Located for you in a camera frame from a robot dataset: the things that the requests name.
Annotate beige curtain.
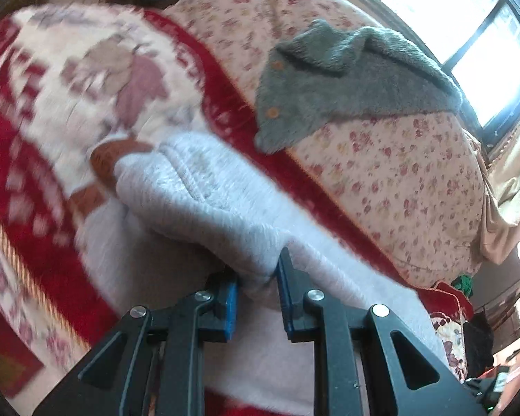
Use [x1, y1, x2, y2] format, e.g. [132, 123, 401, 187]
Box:
[477, 95, 520, 265]

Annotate window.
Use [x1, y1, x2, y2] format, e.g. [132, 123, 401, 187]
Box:
[329, 0, 520, 148]

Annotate green yarn ball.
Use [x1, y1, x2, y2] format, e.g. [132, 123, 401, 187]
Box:
[453, 274, 475, 297]

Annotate grey fleece cardigan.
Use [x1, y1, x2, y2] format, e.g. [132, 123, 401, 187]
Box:
[254, 19, 462, 155]

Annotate red and white printed blanket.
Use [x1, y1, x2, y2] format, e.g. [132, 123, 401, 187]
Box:
[0, 3, 475, 416]

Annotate black bag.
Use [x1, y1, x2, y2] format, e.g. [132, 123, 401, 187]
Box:
[463, 310, 497, 378]

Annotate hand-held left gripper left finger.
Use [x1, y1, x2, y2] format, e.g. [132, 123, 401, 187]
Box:
[34, 272, 240, 416]

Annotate floral quilt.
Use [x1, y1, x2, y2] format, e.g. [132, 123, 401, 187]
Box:
[167, 0, 497, 289]

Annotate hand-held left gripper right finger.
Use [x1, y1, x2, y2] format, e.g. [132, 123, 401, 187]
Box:
[276, 248, 488, 416]

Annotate white fleece pants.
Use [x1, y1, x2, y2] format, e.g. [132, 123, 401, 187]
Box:
[75, 132, 460, 416]

